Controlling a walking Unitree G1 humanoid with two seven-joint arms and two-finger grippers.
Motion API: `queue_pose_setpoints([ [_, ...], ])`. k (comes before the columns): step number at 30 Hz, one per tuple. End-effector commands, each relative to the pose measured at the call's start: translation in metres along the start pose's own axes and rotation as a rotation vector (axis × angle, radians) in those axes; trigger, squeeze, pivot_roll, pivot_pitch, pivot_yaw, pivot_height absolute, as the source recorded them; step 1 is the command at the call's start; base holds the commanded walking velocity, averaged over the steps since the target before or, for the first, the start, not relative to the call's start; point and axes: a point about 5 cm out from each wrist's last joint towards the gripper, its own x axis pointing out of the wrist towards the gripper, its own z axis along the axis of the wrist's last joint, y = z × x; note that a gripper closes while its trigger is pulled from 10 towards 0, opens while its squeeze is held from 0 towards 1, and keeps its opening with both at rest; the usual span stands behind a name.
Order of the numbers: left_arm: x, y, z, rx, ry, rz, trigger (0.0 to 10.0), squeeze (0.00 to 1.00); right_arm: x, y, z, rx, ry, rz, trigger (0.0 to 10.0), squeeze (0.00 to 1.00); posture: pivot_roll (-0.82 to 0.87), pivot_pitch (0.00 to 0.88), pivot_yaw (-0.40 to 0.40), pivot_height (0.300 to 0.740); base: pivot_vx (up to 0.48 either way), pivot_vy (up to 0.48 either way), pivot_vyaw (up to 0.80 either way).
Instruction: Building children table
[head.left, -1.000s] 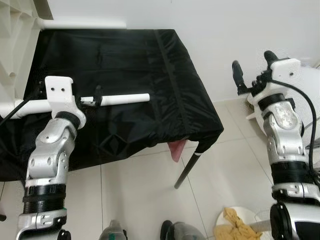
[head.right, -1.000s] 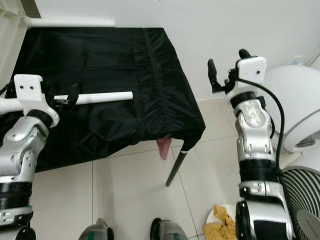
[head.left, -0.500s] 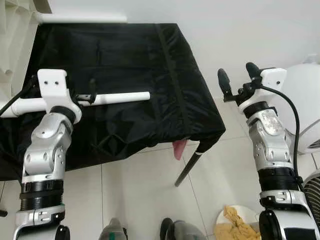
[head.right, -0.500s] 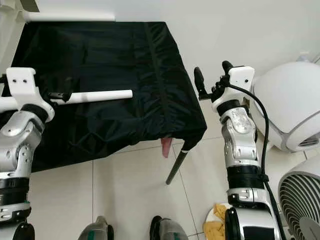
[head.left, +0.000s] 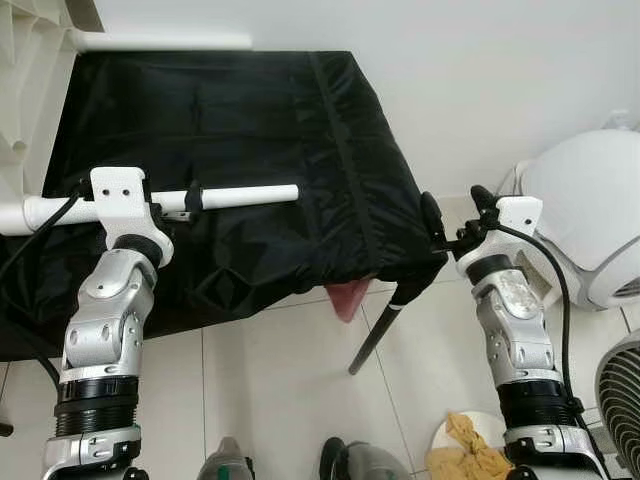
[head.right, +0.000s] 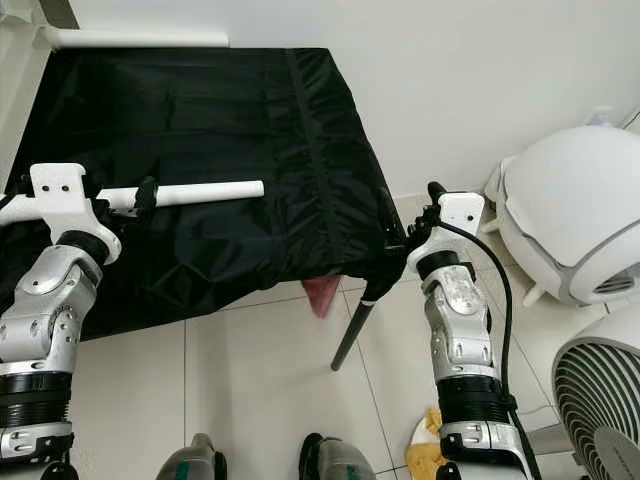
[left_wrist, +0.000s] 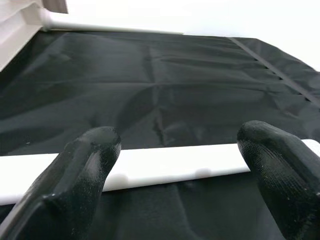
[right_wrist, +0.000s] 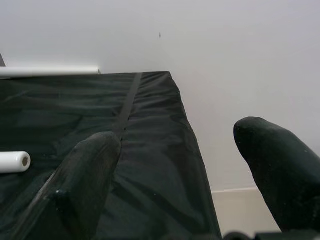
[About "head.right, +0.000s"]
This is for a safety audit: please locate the white plastic table leg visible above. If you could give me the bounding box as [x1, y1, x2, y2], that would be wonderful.
[45, 27, 231, 50]
[0, 179, 266, 228]

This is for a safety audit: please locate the black table cloth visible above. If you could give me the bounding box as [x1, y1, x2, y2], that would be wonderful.
[0, 45, 411, 341]

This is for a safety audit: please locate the white round bowl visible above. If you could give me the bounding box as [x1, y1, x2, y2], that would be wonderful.
[410, 415, 441, 451]

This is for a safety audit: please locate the yellow crumpled cloth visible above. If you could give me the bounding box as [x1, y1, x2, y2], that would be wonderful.
[405, 408, 448, 480]

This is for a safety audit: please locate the grey robot right foot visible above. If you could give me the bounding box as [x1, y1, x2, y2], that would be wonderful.
[298, 433, 376, 480]

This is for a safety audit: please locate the grey robot foot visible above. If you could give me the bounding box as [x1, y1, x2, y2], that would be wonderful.
[165, 433, 231, 480]
[298, 433, 376, 480]

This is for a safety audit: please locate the white round floor fan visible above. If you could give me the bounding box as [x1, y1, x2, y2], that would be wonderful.
[550, 305, 640, 480]

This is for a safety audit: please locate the grey robot left foot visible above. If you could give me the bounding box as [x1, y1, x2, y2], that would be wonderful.
[165, 433, 231, 480]

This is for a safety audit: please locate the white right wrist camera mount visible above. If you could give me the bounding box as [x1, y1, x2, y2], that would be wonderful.
[405, 192, 486, 279]

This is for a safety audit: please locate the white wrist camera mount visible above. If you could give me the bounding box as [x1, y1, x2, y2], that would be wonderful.
[28, 163, 121, 263]
[405, 192, 486, 279]

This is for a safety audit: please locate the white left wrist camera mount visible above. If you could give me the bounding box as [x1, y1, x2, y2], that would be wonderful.
[28, 163, 121, 263]

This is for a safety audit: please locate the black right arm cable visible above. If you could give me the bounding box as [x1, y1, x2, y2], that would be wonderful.
[440, 220, 549, 480]

